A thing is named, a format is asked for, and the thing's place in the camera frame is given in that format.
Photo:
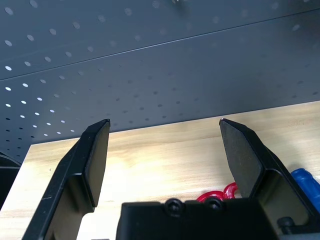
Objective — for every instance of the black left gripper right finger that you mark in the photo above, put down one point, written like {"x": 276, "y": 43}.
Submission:
{"x": 242, "y": 155}

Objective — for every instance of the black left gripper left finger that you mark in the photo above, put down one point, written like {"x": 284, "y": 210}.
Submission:
{"x": 75, "y": 162}

